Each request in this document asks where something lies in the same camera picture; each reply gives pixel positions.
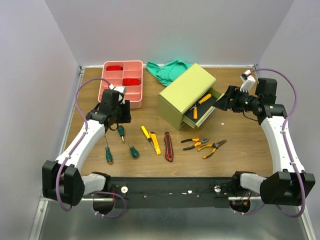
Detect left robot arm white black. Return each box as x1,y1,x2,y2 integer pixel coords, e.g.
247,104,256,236
42,86,131,209

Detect red item middle compartment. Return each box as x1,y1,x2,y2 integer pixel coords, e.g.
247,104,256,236
122,78,140,86

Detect aluminium rail frame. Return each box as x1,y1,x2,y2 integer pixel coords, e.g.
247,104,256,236
28,65,317,240

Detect yellow tester screwdriver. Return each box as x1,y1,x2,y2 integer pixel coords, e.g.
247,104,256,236
141,125,155,148

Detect pink compartment tray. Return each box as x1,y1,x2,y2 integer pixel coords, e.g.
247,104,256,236
97,60,143,109

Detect long green screwdriver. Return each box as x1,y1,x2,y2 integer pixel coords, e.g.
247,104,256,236
104,136,113,165

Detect red item back compartment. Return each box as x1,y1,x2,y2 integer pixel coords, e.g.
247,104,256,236
106,65,123,71

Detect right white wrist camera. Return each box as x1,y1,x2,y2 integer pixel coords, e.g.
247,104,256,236
240,70,256,93

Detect green stubby screwdriver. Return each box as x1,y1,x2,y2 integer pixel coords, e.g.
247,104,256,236
117,125,125,143
128,143,140,159

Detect needle nose pliers orange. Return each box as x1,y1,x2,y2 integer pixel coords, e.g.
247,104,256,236
197,139,227,159

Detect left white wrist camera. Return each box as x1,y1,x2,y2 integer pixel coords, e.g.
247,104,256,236
108,84,127,104

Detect combination pliers orange handles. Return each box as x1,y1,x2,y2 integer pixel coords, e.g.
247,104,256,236
180,138,209,151

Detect red item compartment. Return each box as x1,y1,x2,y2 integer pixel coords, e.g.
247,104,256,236
106,65,123,71
122,78,140,86

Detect olive green drawer cabinet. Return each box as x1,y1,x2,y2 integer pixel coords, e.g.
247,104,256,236
158,63,222,131

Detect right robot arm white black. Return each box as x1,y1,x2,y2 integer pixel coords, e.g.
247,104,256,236
213,78,316,206

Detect red black utility knife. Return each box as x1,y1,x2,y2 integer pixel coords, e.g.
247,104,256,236
164,131,174,162

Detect green cloth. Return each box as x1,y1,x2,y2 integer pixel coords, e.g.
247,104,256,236
146,60,192,87

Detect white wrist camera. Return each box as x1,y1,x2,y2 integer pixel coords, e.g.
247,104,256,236
240,70,256,93
108,84,127,104

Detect yellow utility knife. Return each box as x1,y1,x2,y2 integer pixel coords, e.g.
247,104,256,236
149,131,161,155

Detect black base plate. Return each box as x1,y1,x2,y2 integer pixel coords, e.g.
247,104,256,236
108,177,249,209

